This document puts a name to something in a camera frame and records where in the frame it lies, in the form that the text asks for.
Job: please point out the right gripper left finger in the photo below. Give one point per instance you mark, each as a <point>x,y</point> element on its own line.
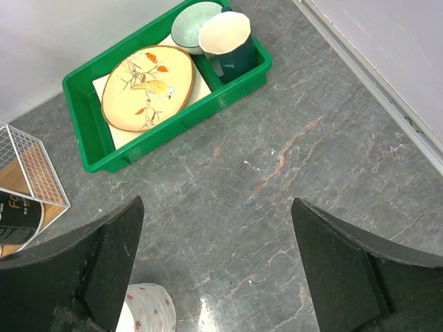
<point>76,281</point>

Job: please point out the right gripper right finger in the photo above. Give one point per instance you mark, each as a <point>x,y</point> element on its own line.
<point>359,281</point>

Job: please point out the white floral roll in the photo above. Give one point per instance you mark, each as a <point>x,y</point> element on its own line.
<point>147,307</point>

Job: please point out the black paper towel roll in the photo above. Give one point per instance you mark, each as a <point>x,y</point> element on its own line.
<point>21,219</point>

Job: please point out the bird pattern ceramic plate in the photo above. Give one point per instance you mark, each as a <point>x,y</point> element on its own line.
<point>149,88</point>

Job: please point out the green plastic tray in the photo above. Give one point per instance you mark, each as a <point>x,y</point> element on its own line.
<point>93,136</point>

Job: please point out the light green ceramic bowl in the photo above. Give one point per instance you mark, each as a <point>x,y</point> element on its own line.
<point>187,25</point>

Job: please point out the dark green ceramic cup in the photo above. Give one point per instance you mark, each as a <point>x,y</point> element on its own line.
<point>227,42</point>

